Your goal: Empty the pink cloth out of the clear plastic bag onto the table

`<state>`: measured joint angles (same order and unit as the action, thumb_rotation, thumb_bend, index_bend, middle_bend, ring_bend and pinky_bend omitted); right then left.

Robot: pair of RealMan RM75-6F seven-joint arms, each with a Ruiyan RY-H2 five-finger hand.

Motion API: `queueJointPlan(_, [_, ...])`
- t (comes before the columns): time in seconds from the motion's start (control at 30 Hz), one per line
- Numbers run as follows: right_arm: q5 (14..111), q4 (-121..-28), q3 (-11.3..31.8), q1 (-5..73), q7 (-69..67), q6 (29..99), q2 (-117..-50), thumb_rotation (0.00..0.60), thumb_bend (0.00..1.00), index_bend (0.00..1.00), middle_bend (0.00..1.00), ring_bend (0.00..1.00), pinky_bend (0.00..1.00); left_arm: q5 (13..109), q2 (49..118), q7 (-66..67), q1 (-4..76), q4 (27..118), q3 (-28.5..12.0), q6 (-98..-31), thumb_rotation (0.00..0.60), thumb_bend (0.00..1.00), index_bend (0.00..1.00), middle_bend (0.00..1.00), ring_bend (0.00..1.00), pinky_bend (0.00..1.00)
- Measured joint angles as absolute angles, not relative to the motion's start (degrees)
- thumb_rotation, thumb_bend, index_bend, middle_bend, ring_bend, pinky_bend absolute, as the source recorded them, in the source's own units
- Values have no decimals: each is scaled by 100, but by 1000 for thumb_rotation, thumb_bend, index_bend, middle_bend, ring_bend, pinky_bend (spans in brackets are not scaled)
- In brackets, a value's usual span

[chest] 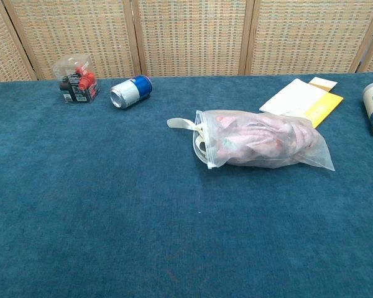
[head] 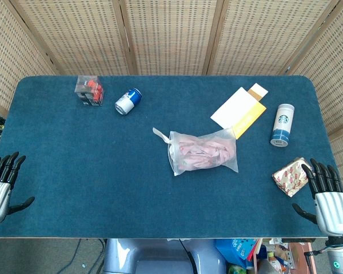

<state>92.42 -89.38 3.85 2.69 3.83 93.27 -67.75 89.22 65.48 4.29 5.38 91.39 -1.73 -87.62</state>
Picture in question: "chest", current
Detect clear plastic zip bag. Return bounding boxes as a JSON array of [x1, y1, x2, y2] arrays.
[[192, 109, 336, 172]]

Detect blue silver soda can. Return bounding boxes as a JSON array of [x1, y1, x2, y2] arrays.
[[109, 74, 153, 110]]

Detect blue table cloth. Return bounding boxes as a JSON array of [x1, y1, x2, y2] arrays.
[[0, 73, 373, 298]]

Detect woven folding screen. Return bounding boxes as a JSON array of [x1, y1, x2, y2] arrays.
[[0, 0, 373, 82]]

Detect clear box with red toy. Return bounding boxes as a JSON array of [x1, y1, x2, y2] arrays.
[[52, 55, 101, 104]]

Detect white brown card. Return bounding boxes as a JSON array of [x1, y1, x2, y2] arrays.
[[308, 76, 338, 93]]

